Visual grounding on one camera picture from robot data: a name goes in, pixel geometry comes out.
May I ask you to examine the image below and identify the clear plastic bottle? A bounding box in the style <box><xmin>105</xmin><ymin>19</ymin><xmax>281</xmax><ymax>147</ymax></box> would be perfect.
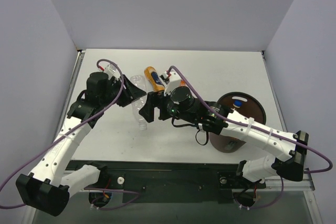
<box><xmin>130</xmin><ymin>75</ymin><xmax>147</xmax><ymax>131</ymax></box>

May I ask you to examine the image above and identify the orange bottle dark blue label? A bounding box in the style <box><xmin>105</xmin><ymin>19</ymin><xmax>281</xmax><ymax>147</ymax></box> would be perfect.
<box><xmin>144</xmin><ymin>66</ymin><xmax>165</xmax><ymax>92</ymax></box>

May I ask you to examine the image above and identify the yellow juice bottle blue cap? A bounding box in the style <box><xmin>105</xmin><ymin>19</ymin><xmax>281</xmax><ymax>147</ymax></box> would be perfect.
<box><xmin>233</xmin><ymin>100</ymin><xmax>243</xmax><ymax>109</ymax></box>

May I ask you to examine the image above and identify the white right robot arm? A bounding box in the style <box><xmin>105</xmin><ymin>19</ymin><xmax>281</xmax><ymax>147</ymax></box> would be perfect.
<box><xmin>139</xmin><ymin>87</ymin><xmax>309</xmax><ymax>187</ymax></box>

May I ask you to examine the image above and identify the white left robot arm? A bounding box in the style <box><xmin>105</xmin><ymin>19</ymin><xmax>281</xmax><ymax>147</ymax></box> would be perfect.
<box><xmin>16</xmin><ymin>72</ymin><xmax>146</xmax><ymax>216</ymax></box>

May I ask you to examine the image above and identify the brown round bin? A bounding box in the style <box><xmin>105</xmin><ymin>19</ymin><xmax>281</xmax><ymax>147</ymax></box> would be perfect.
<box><xmin>209</xmin><ymin>92</ymin><xmax>267</xmax><ymax>153</ymax></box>

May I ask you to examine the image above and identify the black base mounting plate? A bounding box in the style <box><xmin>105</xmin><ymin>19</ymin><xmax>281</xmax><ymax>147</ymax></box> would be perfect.
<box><xmin>65</xmin><ymin>161</ymin><xmax>266</xmax><ymax>206</ymax></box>

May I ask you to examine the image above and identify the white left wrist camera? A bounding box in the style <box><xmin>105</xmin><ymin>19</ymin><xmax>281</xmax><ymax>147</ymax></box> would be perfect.
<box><xmin>103</xmin><ymin>64</ymin><xmax>117</xmax><ymax>77</ymax></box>

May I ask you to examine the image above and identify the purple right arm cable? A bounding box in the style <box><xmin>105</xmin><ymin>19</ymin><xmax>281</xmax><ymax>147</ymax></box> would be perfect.
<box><xmin>167</xmin><ymin>66</ymin><xmax>333</xmax><ymax>210</ymax></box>

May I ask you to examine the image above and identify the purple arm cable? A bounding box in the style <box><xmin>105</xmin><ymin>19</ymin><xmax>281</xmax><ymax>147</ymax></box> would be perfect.
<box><xmin>167</xmin><ymin>66</ymin><xmax>333</xmax><ymax>210</ymax></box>
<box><xmin>0</xmin><ymin>59</ymin><xmax>141</xmax><ymax>210</ymax></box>

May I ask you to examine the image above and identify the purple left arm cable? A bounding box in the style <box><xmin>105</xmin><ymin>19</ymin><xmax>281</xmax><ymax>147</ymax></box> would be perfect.
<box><xmin>0</xmin><ymin>59</ymin><xmax>141</xmax><ymax>210</ymax></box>

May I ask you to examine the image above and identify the aluminium front rail frame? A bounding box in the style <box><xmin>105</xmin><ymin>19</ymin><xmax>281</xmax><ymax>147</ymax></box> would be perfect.
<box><xmin>31</xmin><ymin>49</ymin><xmax>316</xmax><ymax>193</ymax></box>

